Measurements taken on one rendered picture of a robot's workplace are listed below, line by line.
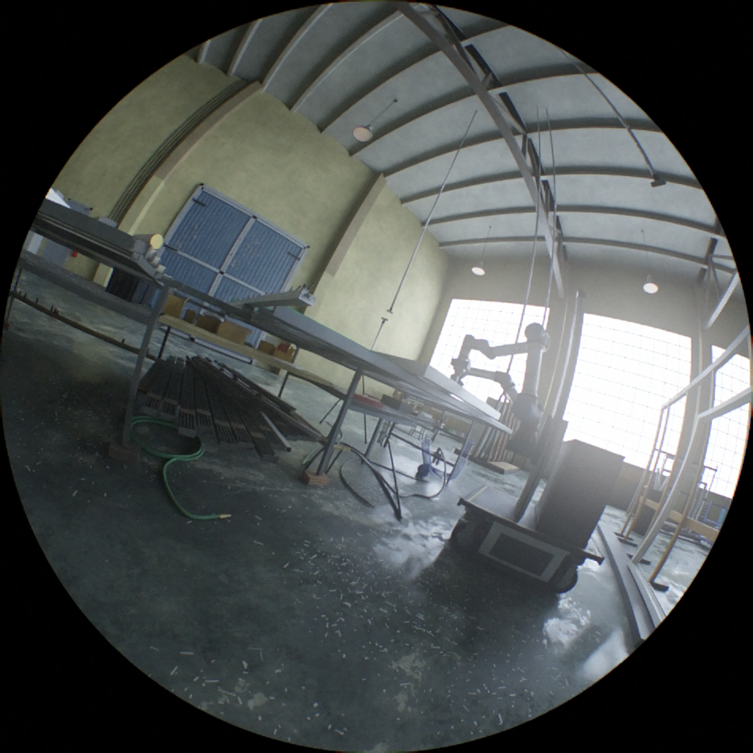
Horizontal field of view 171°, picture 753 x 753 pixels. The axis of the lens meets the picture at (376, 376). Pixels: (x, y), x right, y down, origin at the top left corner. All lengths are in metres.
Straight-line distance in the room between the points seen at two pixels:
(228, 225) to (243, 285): 1.82
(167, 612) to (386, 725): 0.58
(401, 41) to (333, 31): 1.81
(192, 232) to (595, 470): 8.18
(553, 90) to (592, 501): 7.87
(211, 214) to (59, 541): 7.57
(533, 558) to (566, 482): 0.43
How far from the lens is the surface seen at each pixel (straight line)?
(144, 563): 0.90
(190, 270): 7.42
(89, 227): 0.99
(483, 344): 1.60
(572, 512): 1.52
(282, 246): 7.98
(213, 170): 8.52
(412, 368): 1.39
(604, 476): 1.53
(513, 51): 7.76
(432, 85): 8.33
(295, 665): 0.78
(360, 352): 1.08
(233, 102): 9.75
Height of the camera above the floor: 0.71
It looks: 3 degrees up
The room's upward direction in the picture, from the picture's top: 22 degrees clockwise
